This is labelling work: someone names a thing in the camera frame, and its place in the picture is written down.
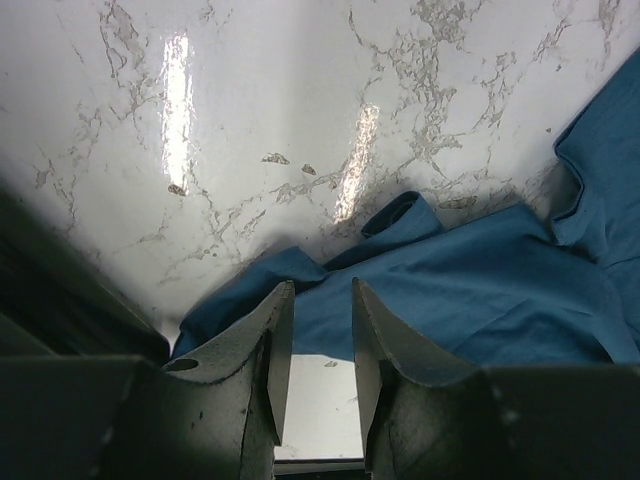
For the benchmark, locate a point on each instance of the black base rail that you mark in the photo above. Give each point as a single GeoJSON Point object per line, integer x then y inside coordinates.
{"type": "Point", "coordinates": [321, 469]}

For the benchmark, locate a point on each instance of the blue t shirt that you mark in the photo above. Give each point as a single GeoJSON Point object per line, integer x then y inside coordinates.
{"type": "Point", "coordinates": [503, 289]}

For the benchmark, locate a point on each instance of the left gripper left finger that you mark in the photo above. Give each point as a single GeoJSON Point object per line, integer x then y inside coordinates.
{"type": "Point", "coordinates": [215, 413]}

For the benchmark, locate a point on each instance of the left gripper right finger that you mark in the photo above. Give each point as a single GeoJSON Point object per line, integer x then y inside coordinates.
{"type": "Point", "coordinates": [427, 414]}

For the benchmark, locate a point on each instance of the black pink drawer organizer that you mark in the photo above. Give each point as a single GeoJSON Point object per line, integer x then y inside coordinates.
{"type": "Point", "coordinates": [53, 302]}

